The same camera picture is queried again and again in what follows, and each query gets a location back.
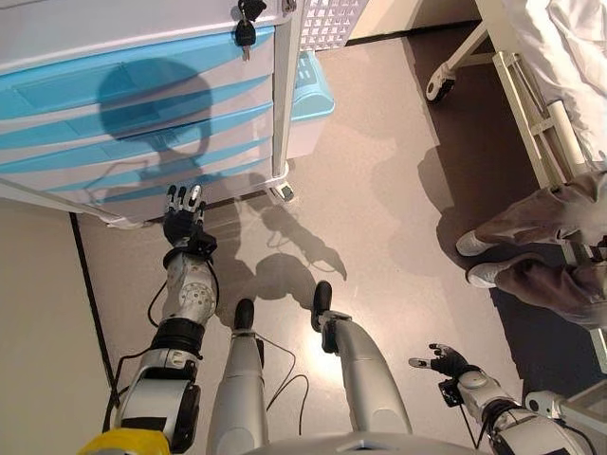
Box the white blanket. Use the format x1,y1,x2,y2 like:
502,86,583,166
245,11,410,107
514,0,607,162

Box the thin black leg cable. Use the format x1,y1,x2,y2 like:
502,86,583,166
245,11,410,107
255,331,310,436

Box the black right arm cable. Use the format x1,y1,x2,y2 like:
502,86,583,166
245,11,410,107
454,400,492,449

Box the person in brown trousers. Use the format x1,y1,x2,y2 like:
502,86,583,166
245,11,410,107
454,170,607,328

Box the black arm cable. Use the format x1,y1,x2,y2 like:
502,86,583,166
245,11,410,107
107,278,170,418
454,400,492,449

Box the light blue waste bin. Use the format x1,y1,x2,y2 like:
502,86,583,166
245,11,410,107
286,49,336,160

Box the yellow tape wrap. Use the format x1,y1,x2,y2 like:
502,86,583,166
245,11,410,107
75,426,170,455

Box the white and blue medical cart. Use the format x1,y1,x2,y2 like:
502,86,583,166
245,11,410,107
0,0,304,228

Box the blue-fronted cart drawer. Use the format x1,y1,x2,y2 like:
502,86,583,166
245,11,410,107
0,134,274,177

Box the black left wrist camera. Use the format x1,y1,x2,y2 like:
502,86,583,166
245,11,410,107
187,230,218,257

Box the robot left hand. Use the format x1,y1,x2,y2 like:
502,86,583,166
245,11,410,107
162,184,208,247

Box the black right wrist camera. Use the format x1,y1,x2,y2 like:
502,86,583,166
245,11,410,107
438,378,464,407

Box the white lattice basket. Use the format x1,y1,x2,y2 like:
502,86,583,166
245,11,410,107
298,0,369,51

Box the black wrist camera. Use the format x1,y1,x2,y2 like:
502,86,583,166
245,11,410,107
187,230,218,257
438,378,464,407

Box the silver robot right leg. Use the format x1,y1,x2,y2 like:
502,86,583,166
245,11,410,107
310,280,414,437

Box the grey robot torso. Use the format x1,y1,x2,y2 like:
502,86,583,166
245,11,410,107
246,433,489,455

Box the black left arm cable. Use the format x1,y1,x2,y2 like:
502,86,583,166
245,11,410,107
107,278,170,418

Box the white hospital bed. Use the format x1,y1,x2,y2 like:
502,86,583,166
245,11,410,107
425,0,607,442

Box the silver robot leg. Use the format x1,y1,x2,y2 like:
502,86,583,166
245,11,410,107
310,280,414,437
208,298,270,455

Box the black keys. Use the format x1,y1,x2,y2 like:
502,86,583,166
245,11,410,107
235,0,267,63

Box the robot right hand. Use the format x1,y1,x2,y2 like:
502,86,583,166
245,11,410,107
408,341,478,380

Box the silver robot left leg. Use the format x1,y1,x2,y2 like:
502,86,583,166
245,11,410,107
208,298,270,455

